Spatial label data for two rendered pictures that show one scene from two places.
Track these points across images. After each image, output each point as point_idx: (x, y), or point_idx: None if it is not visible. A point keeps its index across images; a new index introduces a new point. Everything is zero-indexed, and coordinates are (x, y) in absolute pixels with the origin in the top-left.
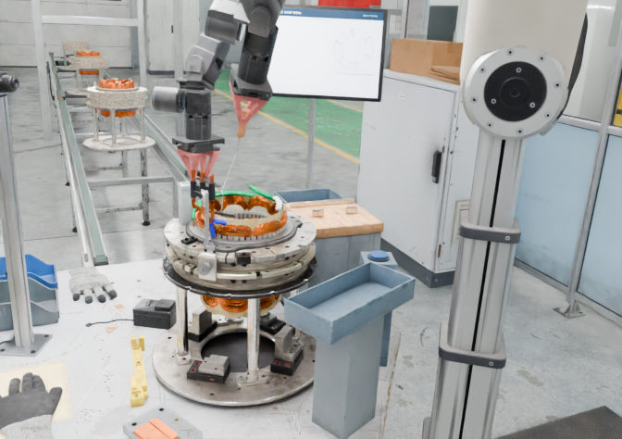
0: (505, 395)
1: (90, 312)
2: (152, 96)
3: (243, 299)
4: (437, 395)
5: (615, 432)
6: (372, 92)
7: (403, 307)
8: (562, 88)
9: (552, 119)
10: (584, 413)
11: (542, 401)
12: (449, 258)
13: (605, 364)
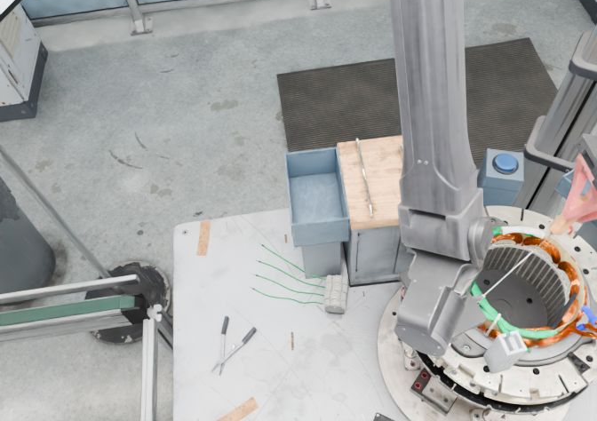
0: (240, 133)
1: None
2: (445, 350)
3: None
4: (561, 195)
5: (308, 85)
6: None
7: (59, 158)
8: None
9: None
10: (282, 92)
11: (257, 112)
12: (22, 75)
13: (226, 44)
